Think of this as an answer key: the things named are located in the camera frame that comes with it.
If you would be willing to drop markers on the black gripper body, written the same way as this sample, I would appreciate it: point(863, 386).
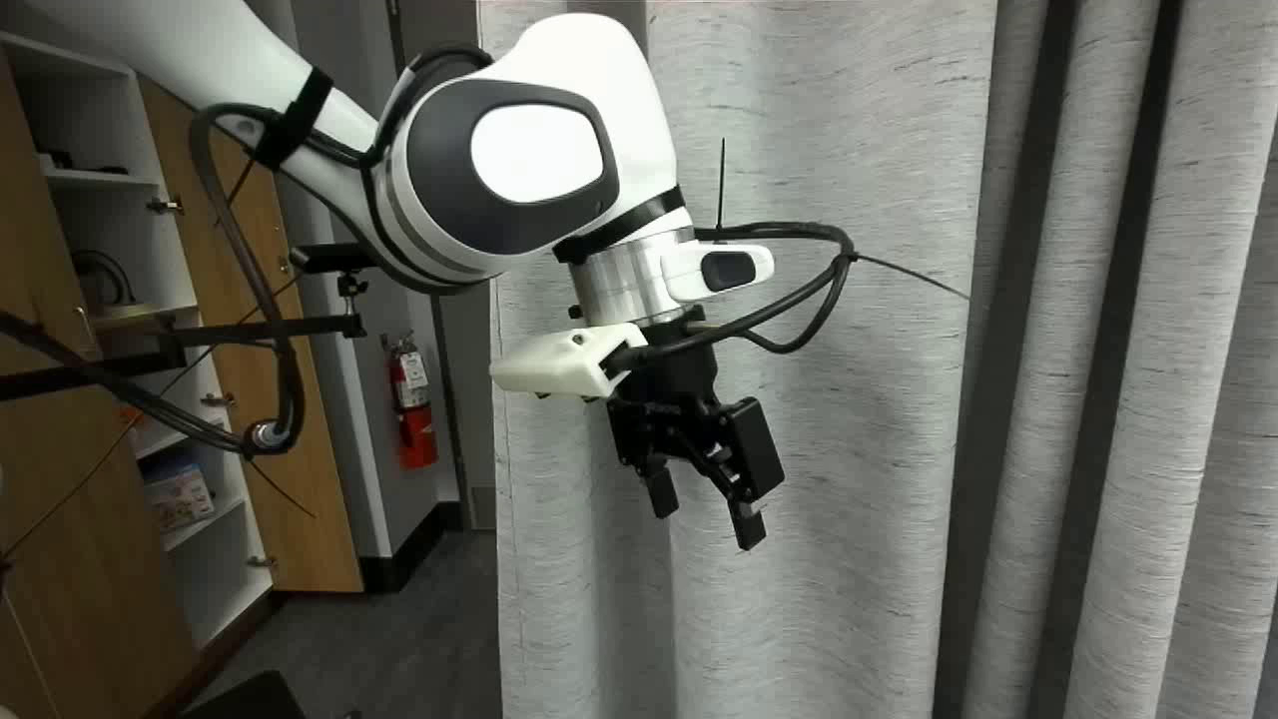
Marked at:
point(665, 379)

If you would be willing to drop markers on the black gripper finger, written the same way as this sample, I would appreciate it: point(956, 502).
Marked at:
point(743, 454)
point(657, 474)

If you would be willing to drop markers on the grey woven curtain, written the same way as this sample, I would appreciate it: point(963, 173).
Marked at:
point(853, 505)

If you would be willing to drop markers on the black tripod bars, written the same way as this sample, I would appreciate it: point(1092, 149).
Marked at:
point(226, 327)

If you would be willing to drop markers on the red fire extinguisher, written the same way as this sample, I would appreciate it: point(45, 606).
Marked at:
point(419, 406)

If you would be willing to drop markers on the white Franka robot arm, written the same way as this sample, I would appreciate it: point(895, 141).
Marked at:
point(532, 145)

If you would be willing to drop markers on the wooden cabinet door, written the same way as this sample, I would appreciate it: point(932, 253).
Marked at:
point(312, 505)

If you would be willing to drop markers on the box on shelf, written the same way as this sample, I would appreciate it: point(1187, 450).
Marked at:
point(182, 487)

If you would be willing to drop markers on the black zip tie tail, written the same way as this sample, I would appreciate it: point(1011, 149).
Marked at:
point(919, 276)

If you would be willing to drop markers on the brown wooden cabinet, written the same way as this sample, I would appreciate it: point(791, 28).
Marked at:
point(83, 586)

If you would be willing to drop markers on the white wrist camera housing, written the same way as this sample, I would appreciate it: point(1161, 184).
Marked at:
point(561, 359)

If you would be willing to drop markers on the white shelf unit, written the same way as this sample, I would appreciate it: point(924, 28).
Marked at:
point(122, 224)

